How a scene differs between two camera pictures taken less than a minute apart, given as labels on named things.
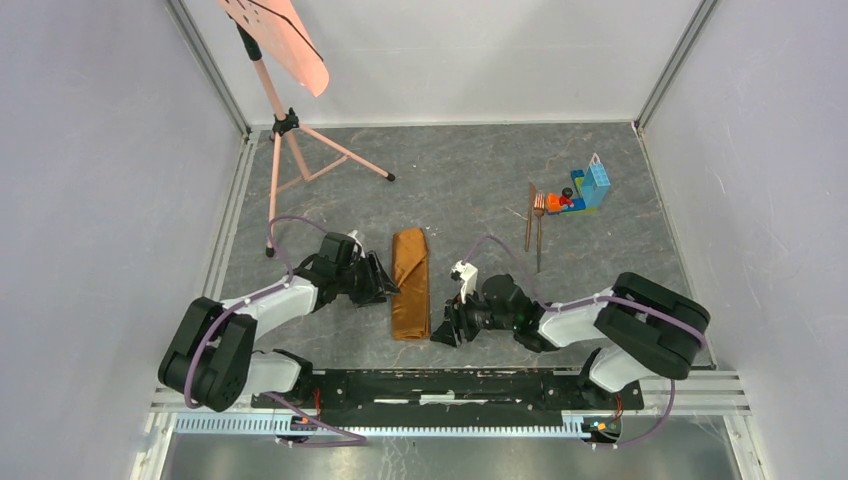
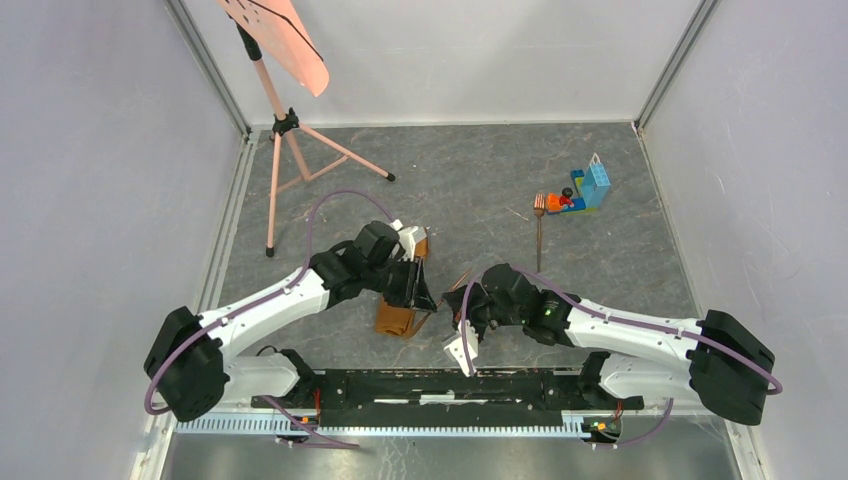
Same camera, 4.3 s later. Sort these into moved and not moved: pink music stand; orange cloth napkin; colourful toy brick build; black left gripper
Moved: orange cloth napkin; black left gripper
Not moved: pink music stand; colourful toy brick build
